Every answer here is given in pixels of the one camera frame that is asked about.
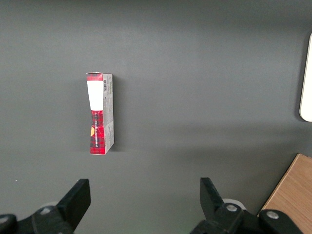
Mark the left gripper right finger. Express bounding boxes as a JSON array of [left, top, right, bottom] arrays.
[[192, 177, 303, 234]]

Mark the wooden drawer cabinet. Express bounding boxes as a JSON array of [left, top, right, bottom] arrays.
[[257, 153, 312, 234]]

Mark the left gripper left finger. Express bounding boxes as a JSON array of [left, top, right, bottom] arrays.
[[0, 178, 91, 234]]

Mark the beige plastic tray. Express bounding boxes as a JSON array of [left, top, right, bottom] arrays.
[[299, 33, 312, 122]]

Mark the red plaid carton box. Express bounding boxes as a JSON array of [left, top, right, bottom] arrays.
[[86, 72, 115, 156]]

